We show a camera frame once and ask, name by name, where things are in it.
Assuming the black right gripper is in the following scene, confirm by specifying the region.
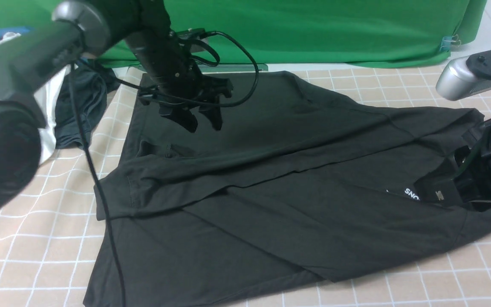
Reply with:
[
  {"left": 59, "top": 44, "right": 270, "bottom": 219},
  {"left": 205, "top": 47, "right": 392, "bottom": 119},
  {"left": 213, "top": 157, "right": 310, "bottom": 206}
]
[{"left": 414, "top": 119, "right": 491, "bottom": 212}]

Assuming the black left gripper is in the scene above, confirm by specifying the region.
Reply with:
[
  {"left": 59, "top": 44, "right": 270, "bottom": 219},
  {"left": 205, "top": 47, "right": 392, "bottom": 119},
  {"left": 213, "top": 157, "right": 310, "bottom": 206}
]
[{"left": 125, "top": 28, "right": 233, "bottom": 133}]

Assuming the dark gray long-sleeve shirt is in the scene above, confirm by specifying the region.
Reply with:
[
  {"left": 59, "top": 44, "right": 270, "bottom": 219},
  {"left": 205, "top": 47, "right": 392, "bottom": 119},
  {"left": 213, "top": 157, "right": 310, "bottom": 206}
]
[{"left": 101, "top": 72, "right": 491, "bottom": 307}]

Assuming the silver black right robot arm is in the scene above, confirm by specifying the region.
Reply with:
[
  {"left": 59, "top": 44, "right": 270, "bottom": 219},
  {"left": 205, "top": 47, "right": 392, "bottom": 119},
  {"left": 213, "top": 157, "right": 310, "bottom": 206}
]
[{"left": 414, "top": 50, "right": 491, "bottom": 212}]

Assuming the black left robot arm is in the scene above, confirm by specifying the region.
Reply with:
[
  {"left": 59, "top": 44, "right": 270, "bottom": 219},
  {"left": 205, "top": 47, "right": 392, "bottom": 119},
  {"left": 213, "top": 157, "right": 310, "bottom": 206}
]
[{"left": 0, "top": 0, "right": 233, "bottom": 208}]

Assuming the dark teal crumpled shirt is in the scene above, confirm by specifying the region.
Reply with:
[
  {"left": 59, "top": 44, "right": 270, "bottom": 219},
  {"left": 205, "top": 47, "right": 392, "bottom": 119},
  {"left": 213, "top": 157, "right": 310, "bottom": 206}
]
[{"left": 54, "top": 62, "right": 120, "bottom": 149}]

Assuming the white crumpled shirt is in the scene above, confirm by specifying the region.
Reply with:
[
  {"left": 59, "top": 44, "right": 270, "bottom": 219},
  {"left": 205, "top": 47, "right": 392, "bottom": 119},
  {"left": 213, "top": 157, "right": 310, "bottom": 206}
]
[{"left": 0, "top": 34, "right": 65, "bottom": 165}]

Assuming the blue crumpled shirt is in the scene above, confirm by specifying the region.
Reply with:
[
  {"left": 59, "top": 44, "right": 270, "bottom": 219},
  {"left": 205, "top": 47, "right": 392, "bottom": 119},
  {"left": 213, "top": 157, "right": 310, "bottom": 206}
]
[{"left": 0, "top": 26, "right": 33, "bottom": 41}]

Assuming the green backdrop cloth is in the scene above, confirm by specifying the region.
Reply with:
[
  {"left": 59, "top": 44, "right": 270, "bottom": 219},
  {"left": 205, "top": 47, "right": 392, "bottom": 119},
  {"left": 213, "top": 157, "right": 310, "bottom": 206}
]
[{"left": 0, "top": 0, "right": 488, "bottom": 69}]

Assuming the teal binder clip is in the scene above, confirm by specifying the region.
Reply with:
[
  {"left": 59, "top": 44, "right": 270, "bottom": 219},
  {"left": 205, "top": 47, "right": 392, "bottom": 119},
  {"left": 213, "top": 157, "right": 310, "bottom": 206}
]
[{"left": 439, "top": 35, "right": 462, "bottom": 52}]

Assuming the beige checkered table mat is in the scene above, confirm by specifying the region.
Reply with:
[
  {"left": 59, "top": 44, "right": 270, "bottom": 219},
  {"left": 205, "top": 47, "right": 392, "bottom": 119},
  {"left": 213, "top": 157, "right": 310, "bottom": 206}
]
[{"left": 0, "top": 65, "right": 491, "bottom": 307}]

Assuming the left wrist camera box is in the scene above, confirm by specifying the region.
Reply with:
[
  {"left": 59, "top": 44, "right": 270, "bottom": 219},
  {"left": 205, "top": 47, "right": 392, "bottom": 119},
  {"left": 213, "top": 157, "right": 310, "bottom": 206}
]
[{"left": 170, "top": 29, "right": 215, "bottom": 54}]

